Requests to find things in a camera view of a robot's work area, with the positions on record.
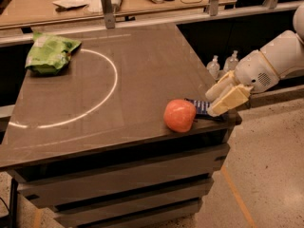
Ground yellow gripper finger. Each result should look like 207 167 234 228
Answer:
205 70 238 102
206 85 253 117

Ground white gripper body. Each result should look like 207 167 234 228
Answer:
235 50 279 93

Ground blue rxbar blueberry bar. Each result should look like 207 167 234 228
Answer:
185 98 224 122

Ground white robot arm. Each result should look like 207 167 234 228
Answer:
205 5 304 117

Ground red apple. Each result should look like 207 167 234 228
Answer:
163 99 196 133

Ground clear sanitizer bottle right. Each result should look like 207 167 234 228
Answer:
223 50 238 72

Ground clear sanitizer bottle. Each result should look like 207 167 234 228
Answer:
223 50 238 72
206 55 220 79

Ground clear sanitizer bottle left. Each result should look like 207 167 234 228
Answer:
206 55 220 79

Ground grey drawer cabinet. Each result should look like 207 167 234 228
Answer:
9 129 231 228

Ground white paper sheets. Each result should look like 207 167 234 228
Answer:
53 0 102 13

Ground green chip bag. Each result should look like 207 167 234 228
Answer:
25 32 81 75

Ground wooden background desk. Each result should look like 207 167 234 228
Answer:
0 0 238 30

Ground metal bracket post left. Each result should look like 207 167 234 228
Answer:
101 0 115 29

